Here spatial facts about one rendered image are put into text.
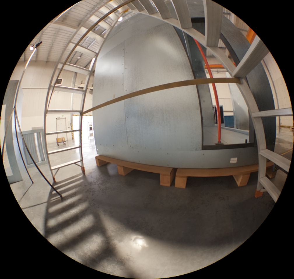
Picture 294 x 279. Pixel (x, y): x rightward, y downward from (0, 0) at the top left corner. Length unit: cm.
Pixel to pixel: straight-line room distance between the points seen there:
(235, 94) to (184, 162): 463
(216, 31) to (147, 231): 111
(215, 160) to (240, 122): 420
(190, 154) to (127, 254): 87
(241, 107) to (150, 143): 469
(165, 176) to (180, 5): 128
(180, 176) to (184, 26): 117
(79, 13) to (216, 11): 816
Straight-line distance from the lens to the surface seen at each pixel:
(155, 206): 77
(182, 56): 107
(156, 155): 94
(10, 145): 198
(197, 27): 313
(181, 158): 88
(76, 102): 1048
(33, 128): 252
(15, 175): 206
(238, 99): 512
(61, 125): 972
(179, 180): 88
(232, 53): 129
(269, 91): 132
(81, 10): 831
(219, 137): 94
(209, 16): 53
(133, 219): 71
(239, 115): 502
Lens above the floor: 59
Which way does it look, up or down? 4 degrees down
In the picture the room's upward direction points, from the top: 5 degrees counter-clockwise
